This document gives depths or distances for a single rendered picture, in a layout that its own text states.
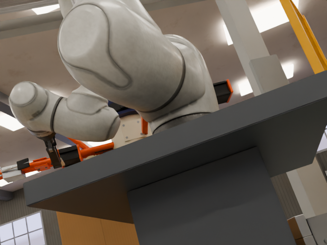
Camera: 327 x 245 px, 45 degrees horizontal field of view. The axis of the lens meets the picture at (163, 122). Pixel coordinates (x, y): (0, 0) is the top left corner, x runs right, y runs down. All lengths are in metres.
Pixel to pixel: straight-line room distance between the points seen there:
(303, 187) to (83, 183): 2.15
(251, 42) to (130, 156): 2.47
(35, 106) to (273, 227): 0.66
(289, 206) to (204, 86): 8.87
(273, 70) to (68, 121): 2.02
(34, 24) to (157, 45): 3.48
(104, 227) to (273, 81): 1.86
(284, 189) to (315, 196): 7.01
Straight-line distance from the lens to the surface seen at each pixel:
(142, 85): 0.70
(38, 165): 1.56
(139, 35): 0.67
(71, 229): 1.30
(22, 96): 1.07
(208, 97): 0.83
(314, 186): 2.70
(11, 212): 11.91
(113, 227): 1.28
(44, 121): 1.10
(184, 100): 0.79
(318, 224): 1.22
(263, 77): 2.82
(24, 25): 4.16
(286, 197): 9.67
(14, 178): 1.60
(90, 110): 1.06
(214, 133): 0.59
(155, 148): 0.60
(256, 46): 3.01
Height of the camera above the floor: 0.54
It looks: 21 degrees up
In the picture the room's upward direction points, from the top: 17 degrees counter-clockwise
